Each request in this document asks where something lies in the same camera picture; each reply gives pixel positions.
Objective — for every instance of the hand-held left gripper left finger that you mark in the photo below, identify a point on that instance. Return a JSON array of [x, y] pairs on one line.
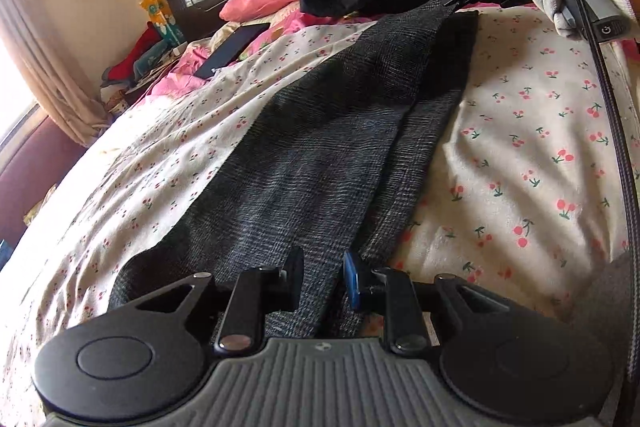
[[292, 282]]

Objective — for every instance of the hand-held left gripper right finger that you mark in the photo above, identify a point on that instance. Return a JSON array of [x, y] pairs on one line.
[[352, 279]]

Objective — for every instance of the dark grey checked pants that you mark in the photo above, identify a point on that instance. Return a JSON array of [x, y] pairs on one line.
[[325, 132]]

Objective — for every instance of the cherry print bedsheet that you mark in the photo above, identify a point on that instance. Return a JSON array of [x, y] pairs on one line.
[[525, 147]]

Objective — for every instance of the black tablet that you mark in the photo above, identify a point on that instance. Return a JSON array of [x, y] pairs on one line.
[[232, 49]]

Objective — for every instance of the teal cloth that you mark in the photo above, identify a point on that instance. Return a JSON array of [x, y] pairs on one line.
[[150, 57]]

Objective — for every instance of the red cloth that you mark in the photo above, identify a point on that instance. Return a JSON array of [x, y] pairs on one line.
[[127, 62]]

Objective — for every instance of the grey cloth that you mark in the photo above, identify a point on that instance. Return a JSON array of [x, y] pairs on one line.
[[622, 332]]

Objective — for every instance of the maroon upholstered bench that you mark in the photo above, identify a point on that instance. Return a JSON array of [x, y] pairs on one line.
[[35, 177]]

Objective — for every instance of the beige curtain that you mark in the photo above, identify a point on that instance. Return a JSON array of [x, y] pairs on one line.
[[45, 57]]

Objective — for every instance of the window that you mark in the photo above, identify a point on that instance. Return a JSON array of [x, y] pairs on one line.
[[12, 97]]

